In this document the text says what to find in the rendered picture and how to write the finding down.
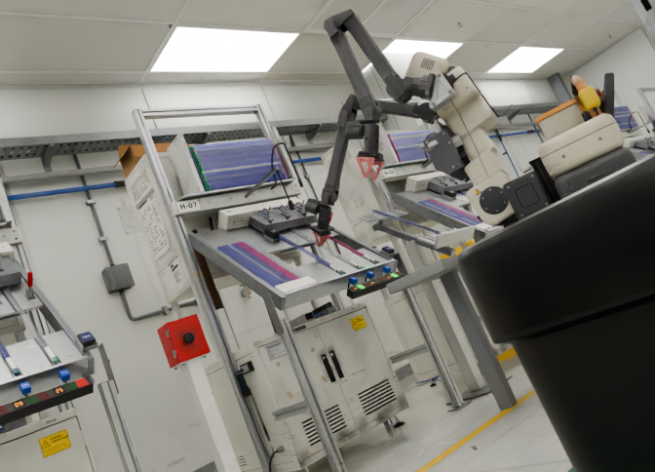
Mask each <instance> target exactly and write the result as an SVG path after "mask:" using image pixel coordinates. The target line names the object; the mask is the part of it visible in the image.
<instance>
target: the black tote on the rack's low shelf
mask: <svg viewBox="0 0 655 472"><path fill-rule="evenodd" d="M456 266H457V268H458V270H459V272H460V274H461V276H462V278H463V280H464V282H465V285H466V287H467V289H468V291H469V293H470V295H471V297H472V299H473V301H474V304H475V306H476V307H477V309H478V311H479V313H480V315H481V317H482V321H483V323H484V325H485V327H486V329H487V331H488V333H489V335H490V337H491V339H492V342H493V343H496V344H512V346H513V348H514V350H515V352H516V353H517V355H518V357H519V359H520V362H521V364H522V366H523V368H524V370H525V372H526V374H527V376H528V378H529V380H530V382H531V384H532V386H533V388H534V390H535V392H536V394H537V396H538V398H539V400H540V402H541V404H542V406H543V408H544V410H545V412H546V414H547V416H548V418H549V420H550V421H551V423H552V425H553V427H554V429H555V431H556V433H557V435H558V437H559V440H560V442H561V444H562V446H563V448H564V450H565V452H566V454H567V456H568V458H569V460H570V462H571V464H572V466H573V468H574V470H575V472H655V153H653V154H651V155H649V156H647V157H645V158H643V159H641V160H639V161H637V162H635V163H633V164H631V165H630V166H628V167H626V168H624V169H622V170H620V171H618V172H616V173H614V174H612V175H610V176H608V177H605V178H603V179H601V180H599V181H597V182H595V183H593V184H591V185H589V186H587V187H585V188H583V189H581V190H579V191H577V192H575V193H573V194H571V195H569V196H567V197H565V198H563V199H561V200H559V201H557V202H555V203H554V204H552V205H550V206H548V207H546V208H544V209H542V210H540V211H538V212H536V213H534V214H532V215H530V216H527V217H525V218H523V219H521V220H519V221H517V222H515V223H513V224H511V225H509V226H507V227H505V228H503V229H501V230H499V231H497V232H495V233H493V234H491V235H489V236H487V237H485V238H483V239H481V240H479V241H478V242H476V243H475V244H473V245H471V246H469V247H467V248H466V249H464V250H463V251H462V252H461V253H460V254H459V255H458V257H457V264H456Z"/></svg>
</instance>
